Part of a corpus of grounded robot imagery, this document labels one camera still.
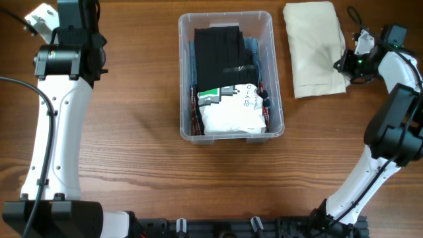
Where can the black garment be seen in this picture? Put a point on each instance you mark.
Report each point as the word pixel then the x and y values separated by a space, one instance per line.
pixel 222 59

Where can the clear plastic storage bin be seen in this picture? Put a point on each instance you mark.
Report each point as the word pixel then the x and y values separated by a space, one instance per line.
pixel 256 24

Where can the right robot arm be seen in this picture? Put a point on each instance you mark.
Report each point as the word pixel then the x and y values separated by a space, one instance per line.
pixel 392 139

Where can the white printed shirt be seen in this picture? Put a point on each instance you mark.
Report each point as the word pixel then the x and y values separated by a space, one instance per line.
pixel 231 109

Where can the red plaid shirt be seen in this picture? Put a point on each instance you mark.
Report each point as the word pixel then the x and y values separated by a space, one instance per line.
pixel 195 112

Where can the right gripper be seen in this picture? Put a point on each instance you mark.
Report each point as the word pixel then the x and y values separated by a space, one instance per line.
pixel 343 65

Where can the blue denim jeans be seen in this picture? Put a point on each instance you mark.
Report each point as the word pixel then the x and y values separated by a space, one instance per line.
pixel 251 46

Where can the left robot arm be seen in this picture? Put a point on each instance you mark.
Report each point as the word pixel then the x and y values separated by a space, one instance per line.
pixel 71 60

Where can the cream white cloth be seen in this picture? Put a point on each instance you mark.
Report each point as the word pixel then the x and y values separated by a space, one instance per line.
pixel 316 42

